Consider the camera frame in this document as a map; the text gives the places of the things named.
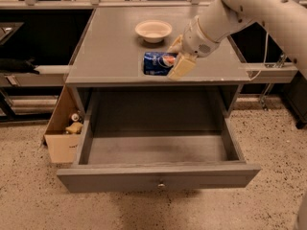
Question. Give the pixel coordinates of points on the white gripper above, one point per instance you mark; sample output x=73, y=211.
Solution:
x=199, y=41

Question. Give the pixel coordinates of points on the blue pepsi can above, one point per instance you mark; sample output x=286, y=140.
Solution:
x=158, y=63

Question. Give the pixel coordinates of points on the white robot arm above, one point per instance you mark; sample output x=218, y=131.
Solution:
x=284, y=20

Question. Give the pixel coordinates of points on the open grey top drawer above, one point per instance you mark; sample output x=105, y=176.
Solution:
x=121, y=151

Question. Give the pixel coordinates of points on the white ceramic bowl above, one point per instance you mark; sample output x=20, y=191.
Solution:
x=153, y=31

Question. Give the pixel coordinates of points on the grey cabinet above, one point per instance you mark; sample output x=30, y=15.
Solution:
x=110, y=60

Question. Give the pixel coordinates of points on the yellow item in box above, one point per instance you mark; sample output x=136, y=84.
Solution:
x=75, y=128

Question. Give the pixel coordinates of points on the cardboard box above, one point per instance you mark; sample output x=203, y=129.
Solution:
x=62, y=146

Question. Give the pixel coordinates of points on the black cloth on shelf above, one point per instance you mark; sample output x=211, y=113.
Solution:
x=11, y=65

